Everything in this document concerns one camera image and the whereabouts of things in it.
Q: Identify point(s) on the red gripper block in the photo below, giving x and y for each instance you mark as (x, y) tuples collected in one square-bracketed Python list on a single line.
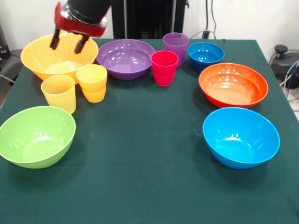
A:
[(81, 27)]

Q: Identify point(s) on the large orange plastic bowl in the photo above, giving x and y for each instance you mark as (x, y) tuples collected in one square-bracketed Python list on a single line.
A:
[(35, 58)]

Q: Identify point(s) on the yellow plastic cup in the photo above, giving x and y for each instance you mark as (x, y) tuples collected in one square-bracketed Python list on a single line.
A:
[(92, 86)]

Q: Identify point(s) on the pale yellow ribbed cup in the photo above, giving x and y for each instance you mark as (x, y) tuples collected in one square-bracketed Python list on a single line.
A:
[(58, 98)]

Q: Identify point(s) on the grey office chair base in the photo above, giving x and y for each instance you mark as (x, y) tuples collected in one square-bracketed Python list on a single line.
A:
[(11, 63)]

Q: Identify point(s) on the purple plastic bowl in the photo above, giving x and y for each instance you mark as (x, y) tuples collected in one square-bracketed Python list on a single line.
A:
[(126, 60)]

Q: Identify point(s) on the green plastic bowl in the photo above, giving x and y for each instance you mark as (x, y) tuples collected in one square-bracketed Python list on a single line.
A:
[(35, 137)]

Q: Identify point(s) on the pink plastic cup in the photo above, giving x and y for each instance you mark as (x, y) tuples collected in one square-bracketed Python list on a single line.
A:
[(164, 72)]

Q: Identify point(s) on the purple plastic cup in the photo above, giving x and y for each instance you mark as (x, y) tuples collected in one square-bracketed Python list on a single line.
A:
[(175, 44)]

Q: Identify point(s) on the dark green table cloth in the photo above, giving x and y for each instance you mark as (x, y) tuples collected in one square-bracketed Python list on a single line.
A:
[(140, 140)]

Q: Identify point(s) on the small dark blue bowl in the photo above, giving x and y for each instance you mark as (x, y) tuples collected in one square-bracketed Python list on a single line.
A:
[(205, 54)]

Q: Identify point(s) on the red plastic bowl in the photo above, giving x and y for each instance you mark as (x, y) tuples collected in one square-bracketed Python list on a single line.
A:
[(233, 84)]

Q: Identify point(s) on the light blue plastic bowl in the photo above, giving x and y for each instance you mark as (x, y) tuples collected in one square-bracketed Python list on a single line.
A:
[(240, 137)]

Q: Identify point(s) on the black office chair base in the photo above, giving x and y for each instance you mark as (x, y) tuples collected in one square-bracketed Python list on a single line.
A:
[(285, 63)]

